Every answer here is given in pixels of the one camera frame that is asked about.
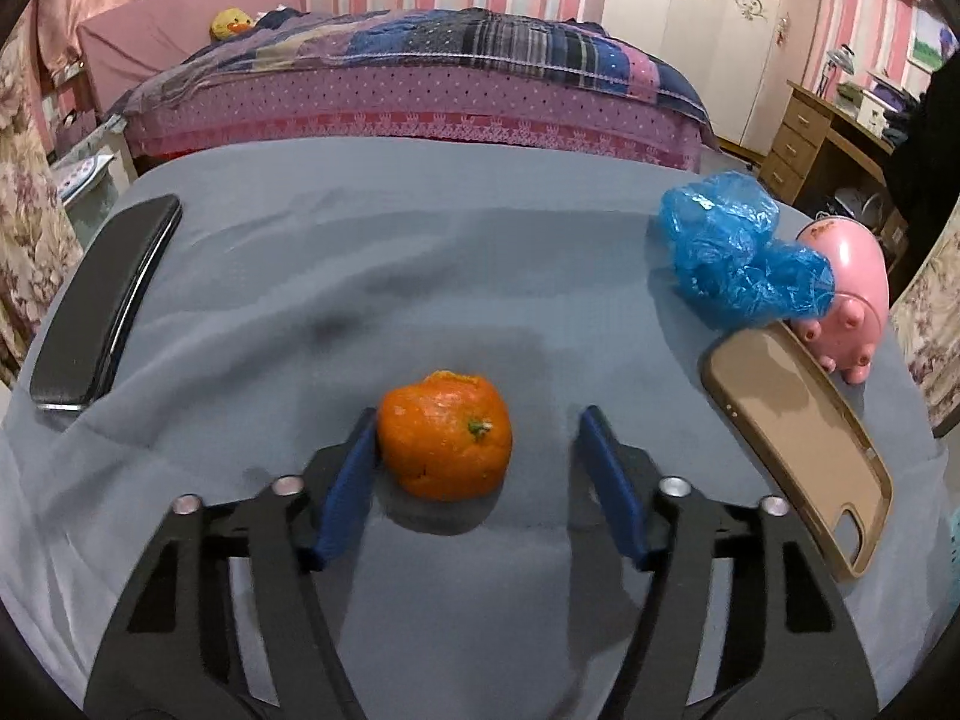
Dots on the dark cloth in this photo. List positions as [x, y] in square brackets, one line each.
[930, 135]

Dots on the tan phone case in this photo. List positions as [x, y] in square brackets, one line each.
[795, 420]

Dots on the black smartphone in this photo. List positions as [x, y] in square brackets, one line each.
[97, 300]

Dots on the small fan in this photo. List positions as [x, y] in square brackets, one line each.
[859, 206]

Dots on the framed wall picture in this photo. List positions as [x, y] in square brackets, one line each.
[934, 45]

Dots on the wooden desk with drawers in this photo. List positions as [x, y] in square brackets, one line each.
[802, 135]

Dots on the white ornate wardrobe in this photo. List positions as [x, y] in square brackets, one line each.
[712, 37]

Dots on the bedside table with papers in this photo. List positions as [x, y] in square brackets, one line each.
[90, 165]

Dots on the desk lamp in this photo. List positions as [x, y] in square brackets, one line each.
[838, 64]

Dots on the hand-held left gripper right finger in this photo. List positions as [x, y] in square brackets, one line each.
[611, 487]

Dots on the yellow duck plush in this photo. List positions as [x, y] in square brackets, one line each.
[231, 24]

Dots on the purple dotted bed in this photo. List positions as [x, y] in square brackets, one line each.
[420, 112]

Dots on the pink pig mug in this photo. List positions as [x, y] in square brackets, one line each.
[855, 270]

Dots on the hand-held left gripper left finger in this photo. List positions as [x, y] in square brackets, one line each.
[345, 487]

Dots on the plaid patchwork quilt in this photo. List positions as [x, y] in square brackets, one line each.
[450, 45]

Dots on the blue crumpled plastic bag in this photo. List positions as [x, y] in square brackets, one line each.
[735, 255]

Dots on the orange tangerine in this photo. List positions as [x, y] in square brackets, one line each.
[442, 442]

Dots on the grey tablecloth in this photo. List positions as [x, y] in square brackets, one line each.
[375, 277]

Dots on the white printer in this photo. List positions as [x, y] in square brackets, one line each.
[870, 105]

